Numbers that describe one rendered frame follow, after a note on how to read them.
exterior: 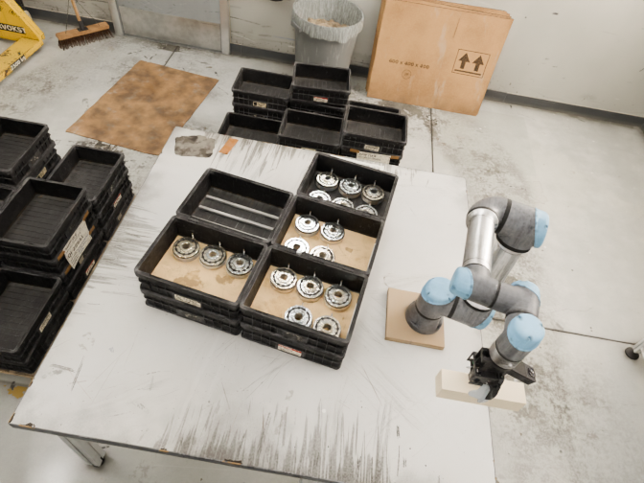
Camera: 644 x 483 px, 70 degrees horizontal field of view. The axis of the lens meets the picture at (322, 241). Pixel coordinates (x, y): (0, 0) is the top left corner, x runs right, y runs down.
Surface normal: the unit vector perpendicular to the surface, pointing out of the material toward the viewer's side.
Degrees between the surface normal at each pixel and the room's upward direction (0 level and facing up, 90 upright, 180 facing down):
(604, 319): 0
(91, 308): 0
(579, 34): 90
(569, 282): 0
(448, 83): 75
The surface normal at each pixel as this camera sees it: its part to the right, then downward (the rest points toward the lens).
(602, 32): -0.13, 0.76
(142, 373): 0.11, -0.63
